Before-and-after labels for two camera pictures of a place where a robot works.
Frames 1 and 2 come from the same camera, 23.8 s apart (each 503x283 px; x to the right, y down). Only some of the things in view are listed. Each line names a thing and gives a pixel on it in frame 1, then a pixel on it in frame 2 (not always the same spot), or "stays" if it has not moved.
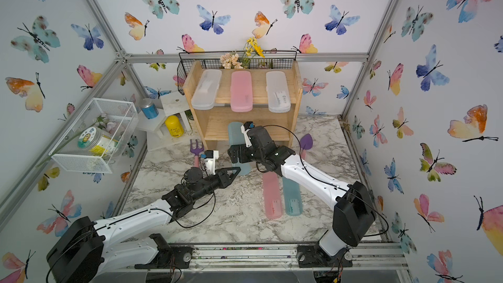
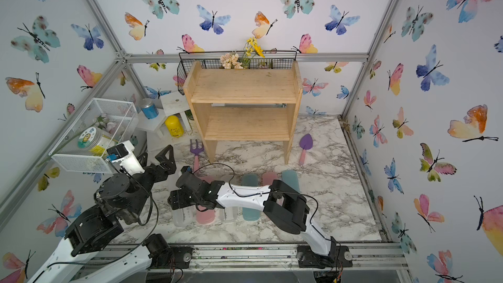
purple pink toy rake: x=196 y=152 stays
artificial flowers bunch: x=231 y=61 stays
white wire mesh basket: x=97 y=139 stays
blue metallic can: x=149 y=108 stays
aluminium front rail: x=384 y=255 stays
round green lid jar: x=95 y=141 stays
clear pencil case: x=205 y=88 → x=230 y=213
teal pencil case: x=236 y=136 → x=249 y=214
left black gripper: x=223 y=178 → x=169 y=166
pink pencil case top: x=241 y=91 → x=207 y=216
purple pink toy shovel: x=306 y=143 stays
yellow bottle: x=174 y=126 stays
